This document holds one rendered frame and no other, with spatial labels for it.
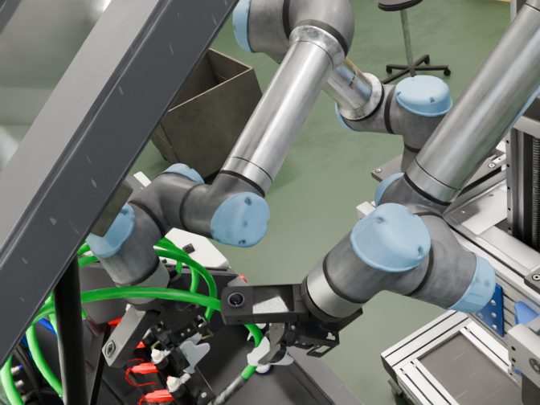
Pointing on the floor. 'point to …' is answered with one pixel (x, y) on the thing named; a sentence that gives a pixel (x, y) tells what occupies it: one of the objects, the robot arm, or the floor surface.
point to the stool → (407, 42)
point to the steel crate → (209, 115)
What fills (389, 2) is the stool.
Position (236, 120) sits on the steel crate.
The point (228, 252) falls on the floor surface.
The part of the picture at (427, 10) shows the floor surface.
